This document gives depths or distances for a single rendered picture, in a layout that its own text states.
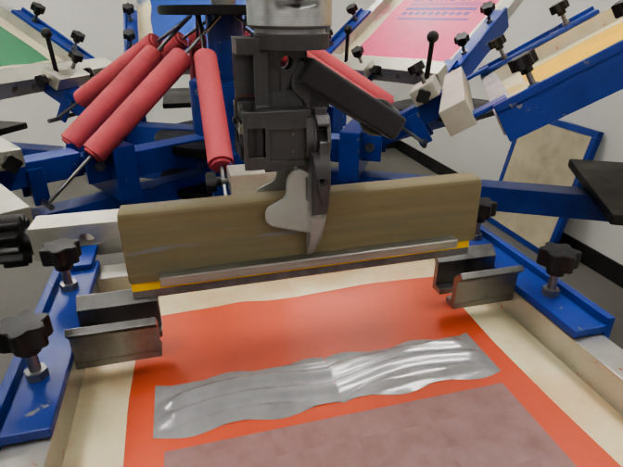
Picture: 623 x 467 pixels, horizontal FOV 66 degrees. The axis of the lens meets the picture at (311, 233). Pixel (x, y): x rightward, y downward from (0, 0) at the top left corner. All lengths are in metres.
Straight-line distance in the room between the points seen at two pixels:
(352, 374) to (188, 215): 0.23
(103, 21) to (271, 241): 4.19
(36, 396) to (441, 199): 0.44
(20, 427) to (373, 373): 0.32
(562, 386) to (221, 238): 0.38
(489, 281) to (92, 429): 0.46
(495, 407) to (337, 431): 0.16
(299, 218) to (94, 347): 0.24
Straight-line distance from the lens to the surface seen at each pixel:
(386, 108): 0.47
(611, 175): 1.36
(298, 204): 0.47
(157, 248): 0.49
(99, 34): 4.62
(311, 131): 0.45
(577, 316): 0.61
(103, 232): 0.73
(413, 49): 1.83
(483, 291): 0.63
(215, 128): 0.97
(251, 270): 0.49
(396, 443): 0.48
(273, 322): 0.61
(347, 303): 0.64
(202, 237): 0.48
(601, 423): 0.56
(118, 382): 0.56
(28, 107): 4.80
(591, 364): 0.58
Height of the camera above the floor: 1.31
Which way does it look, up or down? 25 degrees down
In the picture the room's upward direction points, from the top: straight up
